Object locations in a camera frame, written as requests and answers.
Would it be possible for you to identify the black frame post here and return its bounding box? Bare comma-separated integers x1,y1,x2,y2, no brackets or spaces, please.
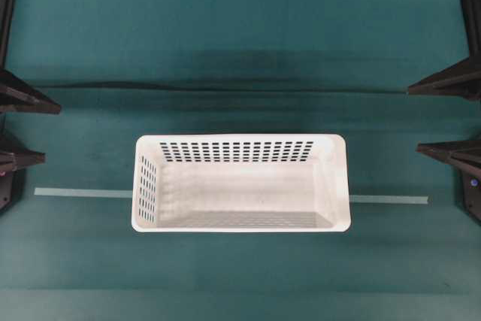
0,0,15,68
461,0,480,56

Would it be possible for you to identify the pale tape strip on table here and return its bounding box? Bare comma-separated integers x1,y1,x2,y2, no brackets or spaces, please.
34,187,428,205

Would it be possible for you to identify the white perforated plastic basket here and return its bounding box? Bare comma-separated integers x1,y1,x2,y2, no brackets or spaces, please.
131,134,351,233

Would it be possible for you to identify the black right frame post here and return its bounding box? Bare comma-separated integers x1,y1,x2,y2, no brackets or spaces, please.
461,0,480,56

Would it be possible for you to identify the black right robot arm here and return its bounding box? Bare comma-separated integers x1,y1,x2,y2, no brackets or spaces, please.
407,54,480,221

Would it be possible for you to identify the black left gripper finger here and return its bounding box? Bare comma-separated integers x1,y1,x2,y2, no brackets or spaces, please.
1,150,45,171
1,69,62,114

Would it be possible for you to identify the black left frame post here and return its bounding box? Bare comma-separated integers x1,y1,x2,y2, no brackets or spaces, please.
0,0,15,68

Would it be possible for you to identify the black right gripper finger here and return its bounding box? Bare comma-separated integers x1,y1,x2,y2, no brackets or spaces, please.
407,58,480,101
416,140,480,177

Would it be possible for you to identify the green table cloth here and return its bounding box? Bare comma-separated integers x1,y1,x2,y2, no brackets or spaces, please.
1,0,480,320

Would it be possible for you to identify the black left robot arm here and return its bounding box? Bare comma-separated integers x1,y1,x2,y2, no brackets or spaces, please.
1,69,62,210

